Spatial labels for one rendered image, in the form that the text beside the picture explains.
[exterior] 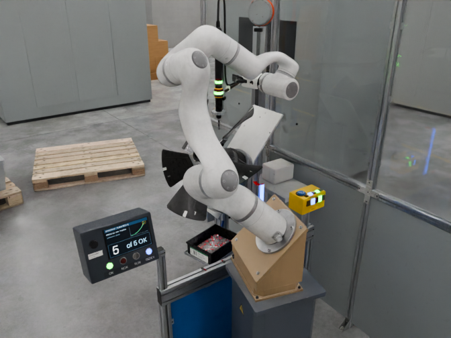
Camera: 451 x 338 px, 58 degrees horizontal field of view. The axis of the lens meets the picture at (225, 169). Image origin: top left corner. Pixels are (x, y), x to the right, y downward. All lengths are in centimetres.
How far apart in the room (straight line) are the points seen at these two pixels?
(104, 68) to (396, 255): 621
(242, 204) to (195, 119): 33
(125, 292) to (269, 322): 168
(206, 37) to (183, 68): 18
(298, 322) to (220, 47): 109
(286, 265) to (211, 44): 83
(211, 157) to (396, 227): 132
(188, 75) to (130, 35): 651
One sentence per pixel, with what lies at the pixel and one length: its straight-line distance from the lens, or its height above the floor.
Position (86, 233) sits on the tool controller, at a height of 125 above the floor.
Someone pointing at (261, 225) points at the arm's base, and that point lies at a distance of 148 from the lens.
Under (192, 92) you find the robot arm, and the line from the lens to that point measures 131.
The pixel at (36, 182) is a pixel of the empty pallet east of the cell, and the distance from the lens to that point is 481.
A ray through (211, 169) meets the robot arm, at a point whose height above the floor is 148.
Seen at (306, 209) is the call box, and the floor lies 101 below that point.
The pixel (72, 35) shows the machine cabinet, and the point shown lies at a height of 131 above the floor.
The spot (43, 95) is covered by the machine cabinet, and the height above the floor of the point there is 41.
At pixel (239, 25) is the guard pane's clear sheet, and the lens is 303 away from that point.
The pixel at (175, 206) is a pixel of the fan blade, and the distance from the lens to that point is 215.
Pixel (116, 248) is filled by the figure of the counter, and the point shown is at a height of 117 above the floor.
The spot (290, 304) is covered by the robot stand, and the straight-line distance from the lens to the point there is 163.
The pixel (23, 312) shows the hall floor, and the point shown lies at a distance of 323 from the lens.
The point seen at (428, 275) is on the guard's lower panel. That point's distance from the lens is 237.
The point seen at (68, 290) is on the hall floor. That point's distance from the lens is 329.
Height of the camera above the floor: 201
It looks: 24 degrees down
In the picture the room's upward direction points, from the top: straight up
